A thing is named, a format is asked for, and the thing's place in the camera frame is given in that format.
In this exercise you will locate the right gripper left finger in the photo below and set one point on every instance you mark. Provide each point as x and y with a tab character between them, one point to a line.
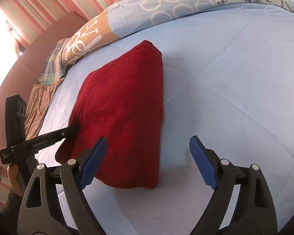
41	212

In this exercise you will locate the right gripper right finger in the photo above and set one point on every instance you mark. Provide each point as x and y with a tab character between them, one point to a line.
241	202

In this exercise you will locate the red knitted sweater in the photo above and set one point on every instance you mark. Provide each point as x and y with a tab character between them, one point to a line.
123	102

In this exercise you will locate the left forearm dark sleeve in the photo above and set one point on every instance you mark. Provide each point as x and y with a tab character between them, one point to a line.
9	213

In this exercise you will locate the person's left hand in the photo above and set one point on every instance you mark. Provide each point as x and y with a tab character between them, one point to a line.
12	172

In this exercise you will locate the brown blanket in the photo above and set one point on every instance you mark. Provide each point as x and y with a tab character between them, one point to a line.
37	106

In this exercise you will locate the pink headboard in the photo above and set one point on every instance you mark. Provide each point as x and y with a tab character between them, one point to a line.
24	73

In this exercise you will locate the plaid pillow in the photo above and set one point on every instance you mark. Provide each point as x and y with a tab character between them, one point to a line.
53	69

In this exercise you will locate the light blue quilted bedspread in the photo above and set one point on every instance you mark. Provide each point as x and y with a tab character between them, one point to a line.
229	79

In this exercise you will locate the patterned blue orange duvet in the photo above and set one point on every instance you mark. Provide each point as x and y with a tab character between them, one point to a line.
125	17

